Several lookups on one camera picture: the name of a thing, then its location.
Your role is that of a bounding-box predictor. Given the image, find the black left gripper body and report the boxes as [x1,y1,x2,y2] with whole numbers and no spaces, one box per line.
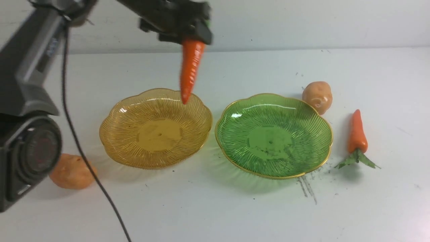
[118,0,213,45]

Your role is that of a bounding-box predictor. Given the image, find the orange toy carrot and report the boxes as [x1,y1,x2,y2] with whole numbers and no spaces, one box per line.
[335,109,380,169]
[179,38,206,104]

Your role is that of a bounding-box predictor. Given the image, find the brown toy potato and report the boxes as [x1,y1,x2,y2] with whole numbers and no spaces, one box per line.
[302,81,333,115]
[49,153,95,190]

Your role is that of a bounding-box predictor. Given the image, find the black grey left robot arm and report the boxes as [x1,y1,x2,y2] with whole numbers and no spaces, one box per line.
[0,0,213,212]

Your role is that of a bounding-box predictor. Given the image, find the yellow ribbed plastic plate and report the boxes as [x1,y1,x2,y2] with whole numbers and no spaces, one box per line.
[99,88,213,169]

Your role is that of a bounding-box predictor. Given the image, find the green ribbed plastic plate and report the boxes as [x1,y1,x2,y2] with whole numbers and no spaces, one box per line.
[214,93,333,180]

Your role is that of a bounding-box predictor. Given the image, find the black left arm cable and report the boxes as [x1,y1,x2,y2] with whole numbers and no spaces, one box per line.
[60,25,132,242]

